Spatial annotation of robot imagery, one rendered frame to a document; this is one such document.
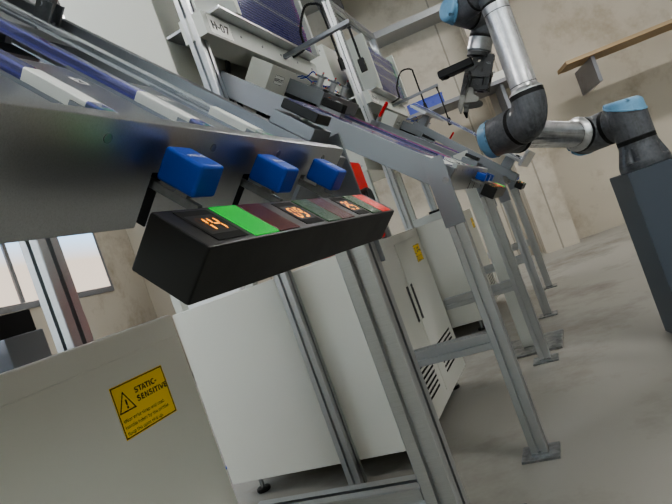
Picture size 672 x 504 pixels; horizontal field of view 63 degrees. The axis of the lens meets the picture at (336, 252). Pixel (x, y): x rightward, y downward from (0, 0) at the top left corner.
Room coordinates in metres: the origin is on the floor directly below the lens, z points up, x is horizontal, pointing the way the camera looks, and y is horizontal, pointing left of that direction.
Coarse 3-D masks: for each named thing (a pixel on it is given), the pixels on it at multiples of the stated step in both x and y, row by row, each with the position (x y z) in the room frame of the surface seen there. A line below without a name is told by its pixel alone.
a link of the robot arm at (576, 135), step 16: (480, 128) 1.68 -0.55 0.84; (496, 128) 1.61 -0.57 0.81; (544, 128) 1.70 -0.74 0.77; (560, 128) 1.73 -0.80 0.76; (576, 128) 1.77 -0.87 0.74; (592, 128) 1.79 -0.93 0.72; (480, 144) 1.67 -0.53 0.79; (496, 144) 1.63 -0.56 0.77; (512, 144) 1.60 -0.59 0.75; (528, 144) 1.66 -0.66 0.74; (544, 144) 1.73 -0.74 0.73; (560, 144) 1.76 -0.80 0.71; (576, 144) 1.80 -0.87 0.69; (592, 144) 1.81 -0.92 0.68; (608, 144) 1.81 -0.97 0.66
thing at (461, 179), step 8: (456, 168) 1.35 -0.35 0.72; (464, 168) 1.47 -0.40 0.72; (472, 168) 1.60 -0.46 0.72; (480, 168) 1.76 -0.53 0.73; (456, 176) 1.41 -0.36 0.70; (464, 176) 1.53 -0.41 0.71; (472, 176) 1.68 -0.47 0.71; (456, 184) 1.47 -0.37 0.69; (464, 184) 1.60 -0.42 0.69; (472, 184) 1.76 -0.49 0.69
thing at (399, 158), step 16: (224, 80) 1.53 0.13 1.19; (240, 80) 1.51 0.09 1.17; (240, 96) 1.52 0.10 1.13; (256, 96) 1.50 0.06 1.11; (272, 96) 1.48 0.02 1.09; (336, 128) 1.43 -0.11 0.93; (352, 128) 1.41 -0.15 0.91; (352, 144) 1.42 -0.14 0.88; (368, 144) 1.40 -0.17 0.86; (384, 144) 1.38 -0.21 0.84; (384, 160) 1.39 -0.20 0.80; (400, 160) 1.38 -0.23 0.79; (416, 160) 1.36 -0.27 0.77; (416, 176) 1.37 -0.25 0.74
